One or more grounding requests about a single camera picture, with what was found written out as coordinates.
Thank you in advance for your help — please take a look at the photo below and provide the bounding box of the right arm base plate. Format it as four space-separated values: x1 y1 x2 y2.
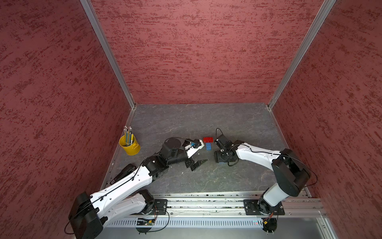
243 199 285 216

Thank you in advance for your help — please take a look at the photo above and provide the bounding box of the aluminium corner post right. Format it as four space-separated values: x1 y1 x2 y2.
268 0 336 112

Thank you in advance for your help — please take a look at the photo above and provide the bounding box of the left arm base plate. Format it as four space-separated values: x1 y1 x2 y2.
141 199 168 216

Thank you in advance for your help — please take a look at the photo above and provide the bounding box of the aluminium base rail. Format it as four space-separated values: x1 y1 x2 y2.
153 191 328 218

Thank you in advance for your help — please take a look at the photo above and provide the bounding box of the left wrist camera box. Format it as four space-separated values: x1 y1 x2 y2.
183 139 205 158

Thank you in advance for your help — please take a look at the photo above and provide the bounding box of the perforated cable tray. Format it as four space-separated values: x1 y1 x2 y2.
108 217 263 230

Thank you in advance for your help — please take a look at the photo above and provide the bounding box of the yellow metal pencil cup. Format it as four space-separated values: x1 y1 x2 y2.
118 134 141 156

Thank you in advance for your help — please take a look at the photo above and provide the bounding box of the aluminium corner post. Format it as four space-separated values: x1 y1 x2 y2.
80 0 136 110
268 0 336 112

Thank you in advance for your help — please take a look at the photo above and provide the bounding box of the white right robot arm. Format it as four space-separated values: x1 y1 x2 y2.
214 134 312 215

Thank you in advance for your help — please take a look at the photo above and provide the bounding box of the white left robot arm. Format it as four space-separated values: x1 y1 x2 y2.
68 137 205 239

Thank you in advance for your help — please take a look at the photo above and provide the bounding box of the aluminium corner post left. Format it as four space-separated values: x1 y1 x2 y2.
80 0 136 110

